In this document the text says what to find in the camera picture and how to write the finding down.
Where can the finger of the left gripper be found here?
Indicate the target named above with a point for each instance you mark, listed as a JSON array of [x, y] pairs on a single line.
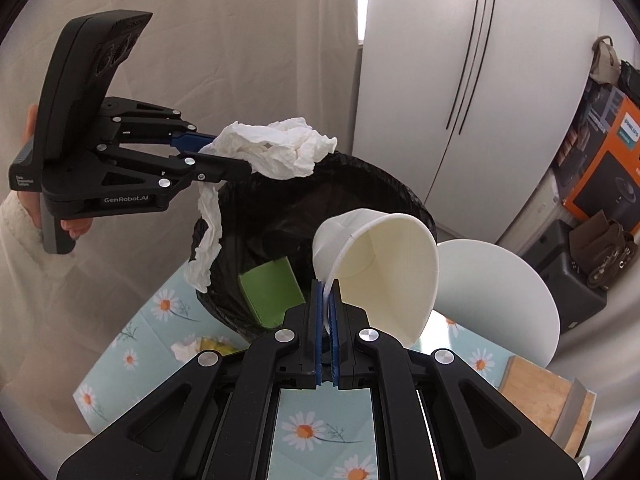
[[136, 180], [126, 121]]

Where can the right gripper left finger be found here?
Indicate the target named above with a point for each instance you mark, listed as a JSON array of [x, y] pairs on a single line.
[[212, 418]]

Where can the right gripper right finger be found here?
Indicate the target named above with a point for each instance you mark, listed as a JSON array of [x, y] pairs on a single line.
[[433, 416]]

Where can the white tissue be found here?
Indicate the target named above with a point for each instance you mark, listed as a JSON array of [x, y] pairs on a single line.
[[185, 350], [280, 151]]

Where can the green foam sheet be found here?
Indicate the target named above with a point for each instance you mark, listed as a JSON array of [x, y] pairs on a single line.
[[270, 290]]

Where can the white paper cup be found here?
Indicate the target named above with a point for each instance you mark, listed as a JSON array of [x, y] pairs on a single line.
[[386, 264]]

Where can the yellow green snack wrapper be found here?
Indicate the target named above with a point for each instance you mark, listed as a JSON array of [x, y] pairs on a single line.
[[222, 345]]

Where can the daisy print tablecloth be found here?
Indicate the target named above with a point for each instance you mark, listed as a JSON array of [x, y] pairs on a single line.
[[319, 433]]

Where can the bamboo cutting board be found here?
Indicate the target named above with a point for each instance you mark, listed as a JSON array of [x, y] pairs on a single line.
[[537, 393]]

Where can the clear bin with black bag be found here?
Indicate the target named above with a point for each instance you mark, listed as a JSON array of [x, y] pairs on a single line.
[[264, 220]]

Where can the cleaver knife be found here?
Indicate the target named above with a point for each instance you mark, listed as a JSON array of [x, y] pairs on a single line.
[[572, 423]]

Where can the white chair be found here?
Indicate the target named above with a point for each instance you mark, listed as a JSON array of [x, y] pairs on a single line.
[[497, 295]]

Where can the black suitcase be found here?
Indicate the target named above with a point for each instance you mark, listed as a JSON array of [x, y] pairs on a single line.
[[550, 257]]

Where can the brown leather bag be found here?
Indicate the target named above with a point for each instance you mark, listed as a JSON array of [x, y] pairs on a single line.
[[602, 249]]

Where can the white suitcase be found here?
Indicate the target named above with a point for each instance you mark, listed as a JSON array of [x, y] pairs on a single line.
[[542, 208]]

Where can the orange Philips box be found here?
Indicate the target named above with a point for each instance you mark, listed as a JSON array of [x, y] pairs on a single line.
[[597, 166]]

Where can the white wardrobe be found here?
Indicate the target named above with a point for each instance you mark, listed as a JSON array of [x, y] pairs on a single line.
[[467, 101]]

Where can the beige handbag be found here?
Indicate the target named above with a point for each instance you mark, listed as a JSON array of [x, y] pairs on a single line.
[[605, 65]]

